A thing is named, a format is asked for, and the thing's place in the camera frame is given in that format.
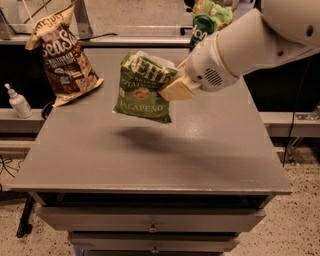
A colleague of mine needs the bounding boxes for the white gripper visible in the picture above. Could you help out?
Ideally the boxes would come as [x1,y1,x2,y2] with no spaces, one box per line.
[158,32,239,101]

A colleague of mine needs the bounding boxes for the green jalapeno chip bag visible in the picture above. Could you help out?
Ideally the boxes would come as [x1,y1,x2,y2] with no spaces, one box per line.
[114,51,177,123]

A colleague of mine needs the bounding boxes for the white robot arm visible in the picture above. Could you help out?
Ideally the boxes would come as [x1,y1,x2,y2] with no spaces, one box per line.
[159,0,320,101]

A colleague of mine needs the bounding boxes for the green standing snack bag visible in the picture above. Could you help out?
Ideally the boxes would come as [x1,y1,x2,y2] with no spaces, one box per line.
[189,0,233,51]

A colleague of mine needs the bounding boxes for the brown sea salt chip bag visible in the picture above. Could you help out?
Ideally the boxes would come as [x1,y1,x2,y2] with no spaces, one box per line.
[25,3,104,107]

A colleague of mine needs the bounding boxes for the round metal drawer knob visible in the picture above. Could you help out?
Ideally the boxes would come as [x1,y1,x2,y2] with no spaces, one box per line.
[148,223,159,233]

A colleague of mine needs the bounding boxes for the white pump bottle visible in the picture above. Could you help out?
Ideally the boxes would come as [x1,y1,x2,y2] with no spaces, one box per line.
[5,83,33,118]

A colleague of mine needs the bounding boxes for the lower metal drawer knob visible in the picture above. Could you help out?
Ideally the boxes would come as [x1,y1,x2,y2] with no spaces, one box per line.
[150,246,160,254]

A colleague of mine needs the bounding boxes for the grey drawer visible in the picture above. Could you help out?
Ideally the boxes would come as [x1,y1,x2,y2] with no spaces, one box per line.
[68,232,239,253]
[37,207,265,232]

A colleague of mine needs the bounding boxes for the grey top drawer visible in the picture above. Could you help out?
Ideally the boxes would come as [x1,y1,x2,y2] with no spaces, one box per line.
[37,207,265,232]

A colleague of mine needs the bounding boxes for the black floor stand leg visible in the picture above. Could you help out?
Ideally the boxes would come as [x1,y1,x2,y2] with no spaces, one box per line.
[16,196,35,238]

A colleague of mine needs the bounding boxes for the black floor cables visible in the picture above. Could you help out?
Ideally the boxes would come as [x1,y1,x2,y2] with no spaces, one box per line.
[0,153,24,179]

